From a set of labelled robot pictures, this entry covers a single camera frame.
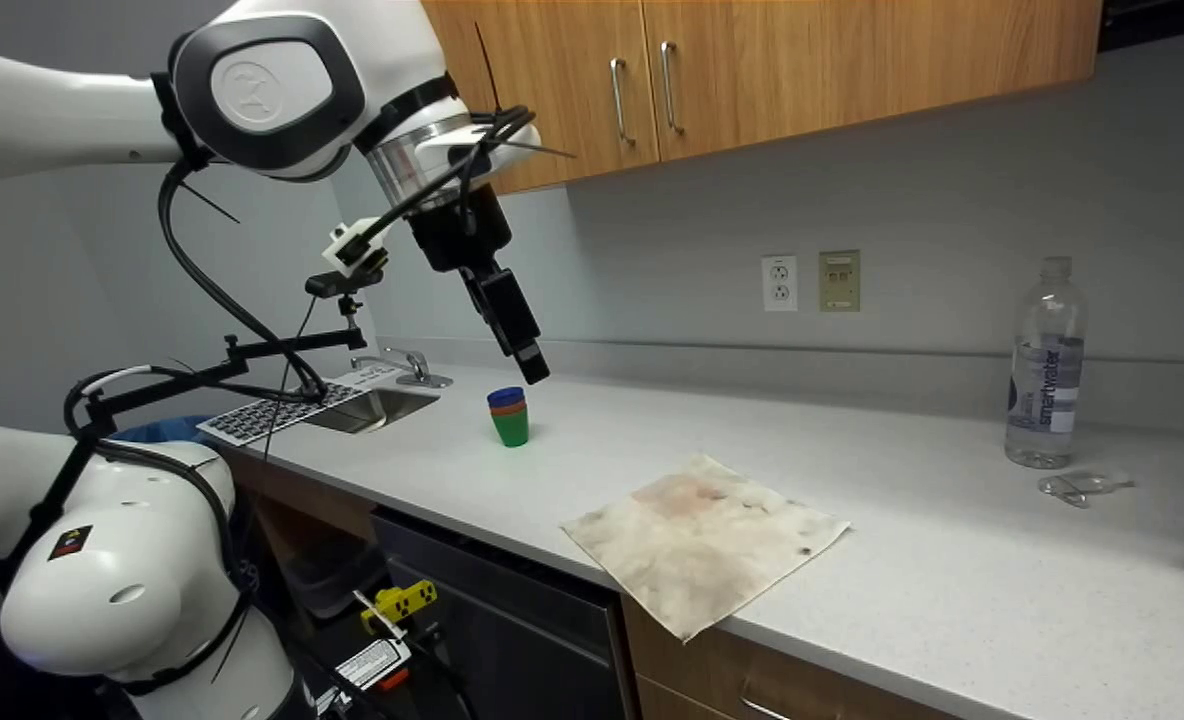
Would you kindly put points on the wooden base cabinet with drawer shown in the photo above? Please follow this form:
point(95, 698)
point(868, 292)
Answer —
point(696, 672)

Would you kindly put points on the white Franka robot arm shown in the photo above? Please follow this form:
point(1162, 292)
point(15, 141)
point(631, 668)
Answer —
point(115, 586)

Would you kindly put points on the steel sink basin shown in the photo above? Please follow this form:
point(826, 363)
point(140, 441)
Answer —
point(364, 410)

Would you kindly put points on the white wall outlet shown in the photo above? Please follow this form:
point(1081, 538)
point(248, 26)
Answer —
point(777, 287)
point(842, 283)

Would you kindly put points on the crumpled clear plastic wrapper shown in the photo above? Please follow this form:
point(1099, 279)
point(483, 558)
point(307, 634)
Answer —
point(1081, 487)

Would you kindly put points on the chrome faucet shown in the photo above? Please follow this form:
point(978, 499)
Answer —
point(413, 363)

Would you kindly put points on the wooden wall cabinet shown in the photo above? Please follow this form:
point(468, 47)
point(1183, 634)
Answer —
point(819, 65)

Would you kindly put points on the clear plastic water bottle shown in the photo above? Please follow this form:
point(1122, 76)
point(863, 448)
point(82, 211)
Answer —
point(1046, 384)

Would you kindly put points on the black dishwasher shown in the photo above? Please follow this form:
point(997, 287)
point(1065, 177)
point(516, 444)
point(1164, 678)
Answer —
point(513, 640)

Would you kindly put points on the wooden sink base cabinet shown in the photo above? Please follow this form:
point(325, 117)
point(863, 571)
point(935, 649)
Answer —
point(313, 505)

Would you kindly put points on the black stereo camera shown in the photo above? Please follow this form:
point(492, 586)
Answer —
point(346, 279)

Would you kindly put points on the white and red device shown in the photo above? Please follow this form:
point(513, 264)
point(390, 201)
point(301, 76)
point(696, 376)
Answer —
point(375, 663)

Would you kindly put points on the yellow hand tool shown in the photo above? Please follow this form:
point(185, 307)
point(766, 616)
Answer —
point(407, 602)

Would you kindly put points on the blue plastic bin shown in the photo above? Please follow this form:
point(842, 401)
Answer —
point(165, 430)

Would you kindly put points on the black overhead appliance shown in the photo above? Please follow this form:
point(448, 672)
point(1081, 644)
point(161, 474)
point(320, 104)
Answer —
point(1164, 22)

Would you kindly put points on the green plastic cup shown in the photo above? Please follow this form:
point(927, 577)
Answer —
point(511, 430)

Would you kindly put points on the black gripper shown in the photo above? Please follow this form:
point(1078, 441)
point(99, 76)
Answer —
point(457, 234)

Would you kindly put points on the stained white cloth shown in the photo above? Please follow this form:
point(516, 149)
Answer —
point(696, 545)

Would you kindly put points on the blue plastic cup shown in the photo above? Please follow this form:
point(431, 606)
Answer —
point(506, 397)

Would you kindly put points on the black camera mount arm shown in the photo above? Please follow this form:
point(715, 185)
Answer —
point(284, 346)

